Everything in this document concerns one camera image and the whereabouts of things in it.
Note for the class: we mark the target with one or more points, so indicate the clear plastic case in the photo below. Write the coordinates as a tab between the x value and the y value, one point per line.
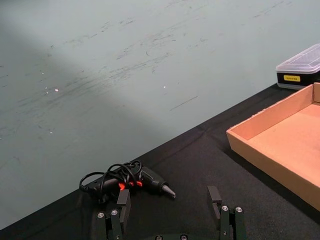
298	68

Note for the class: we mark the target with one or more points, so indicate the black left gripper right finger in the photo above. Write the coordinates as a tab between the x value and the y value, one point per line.
225	217

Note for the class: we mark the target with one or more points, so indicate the black table cloth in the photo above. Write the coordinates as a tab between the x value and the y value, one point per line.
190	175

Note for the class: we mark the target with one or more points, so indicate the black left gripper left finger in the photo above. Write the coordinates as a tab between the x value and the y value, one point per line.
123	207

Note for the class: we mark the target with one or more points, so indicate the brown cardboard tray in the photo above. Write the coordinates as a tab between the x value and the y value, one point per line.
282	140

